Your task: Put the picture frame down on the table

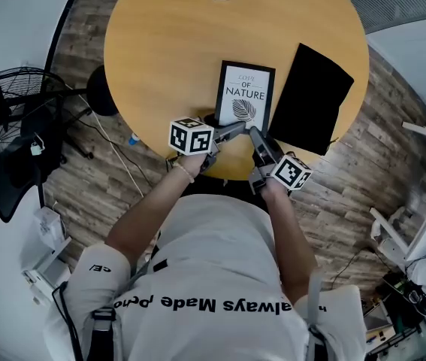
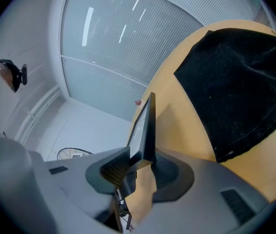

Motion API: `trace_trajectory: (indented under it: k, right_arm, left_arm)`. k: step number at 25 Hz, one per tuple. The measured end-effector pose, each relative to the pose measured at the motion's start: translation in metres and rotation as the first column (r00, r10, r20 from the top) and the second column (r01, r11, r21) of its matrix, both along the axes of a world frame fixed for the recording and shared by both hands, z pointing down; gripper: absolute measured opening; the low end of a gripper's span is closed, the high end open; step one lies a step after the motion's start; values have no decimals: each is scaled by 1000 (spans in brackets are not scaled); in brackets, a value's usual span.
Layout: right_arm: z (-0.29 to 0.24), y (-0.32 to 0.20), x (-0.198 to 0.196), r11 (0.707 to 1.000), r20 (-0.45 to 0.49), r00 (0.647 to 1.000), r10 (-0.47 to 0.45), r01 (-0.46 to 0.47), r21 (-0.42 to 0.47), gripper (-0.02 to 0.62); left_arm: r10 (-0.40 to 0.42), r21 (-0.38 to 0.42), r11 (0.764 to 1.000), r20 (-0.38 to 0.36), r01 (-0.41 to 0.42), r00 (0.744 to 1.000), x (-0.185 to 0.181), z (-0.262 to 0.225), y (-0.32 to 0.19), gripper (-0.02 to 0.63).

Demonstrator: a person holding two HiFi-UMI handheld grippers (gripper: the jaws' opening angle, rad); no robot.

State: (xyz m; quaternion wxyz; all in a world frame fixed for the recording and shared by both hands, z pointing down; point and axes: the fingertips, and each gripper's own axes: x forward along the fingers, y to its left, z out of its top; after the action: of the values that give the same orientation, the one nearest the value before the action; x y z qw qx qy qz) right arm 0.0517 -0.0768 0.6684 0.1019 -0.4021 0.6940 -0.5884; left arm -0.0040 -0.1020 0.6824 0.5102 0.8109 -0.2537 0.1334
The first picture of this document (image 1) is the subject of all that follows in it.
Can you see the open carton box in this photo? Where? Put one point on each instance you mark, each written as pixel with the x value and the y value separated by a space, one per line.
pixel 389 325

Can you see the pile of black equipment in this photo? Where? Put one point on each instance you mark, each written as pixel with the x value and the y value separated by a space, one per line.
pixel 419 295

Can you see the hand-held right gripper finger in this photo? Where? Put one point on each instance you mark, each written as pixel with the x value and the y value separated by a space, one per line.
pixel 259 143
pixel 275 144

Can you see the round wooden table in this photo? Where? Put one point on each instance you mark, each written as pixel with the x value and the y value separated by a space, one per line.
pixel 167 51

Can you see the person's left forearm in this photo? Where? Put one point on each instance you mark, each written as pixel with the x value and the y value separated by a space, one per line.
pixel 148 216

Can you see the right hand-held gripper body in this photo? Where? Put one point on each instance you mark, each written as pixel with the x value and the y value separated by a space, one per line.
pixel 289 173

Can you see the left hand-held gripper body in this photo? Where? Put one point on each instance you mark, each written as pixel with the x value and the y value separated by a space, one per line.
pixel 190 137

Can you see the black framed nature print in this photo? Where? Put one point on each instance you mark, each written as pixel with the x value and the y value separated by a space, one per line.
pixel 244 88

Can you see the black office chair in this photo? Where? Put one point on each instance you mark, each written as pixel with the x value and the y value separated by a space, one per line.
pixel 6 190

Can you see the small white gadget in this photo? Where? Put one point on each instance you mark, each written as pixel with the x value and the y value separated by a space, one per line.
pixel 36 149

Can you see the white table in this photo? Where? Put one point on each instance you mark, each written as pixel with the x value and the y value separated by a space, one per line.
pixel 387 228

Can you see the white wrapped box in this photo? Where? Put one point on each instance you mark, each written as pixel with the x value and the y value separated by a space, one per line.
pixel 49 228

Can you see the black cloth pouch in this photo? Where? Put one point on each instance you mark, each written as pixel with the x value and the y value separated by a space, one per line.
pixel 310 100

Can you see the person's right forearm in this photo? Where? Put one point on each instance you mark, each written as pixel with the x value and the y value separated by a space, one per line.
pixel 291 246

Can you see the black standing fan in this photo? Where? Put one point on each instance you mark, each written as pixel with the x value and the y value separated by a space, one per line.
pixel 101 92

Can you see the person in white shirt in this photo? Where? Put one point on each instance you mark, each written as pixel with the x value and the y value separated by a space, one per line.
pixel 216 246

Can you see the blue paper cup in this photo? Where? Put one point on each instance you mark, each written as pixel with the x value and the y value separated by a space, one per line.
pixel 133 140

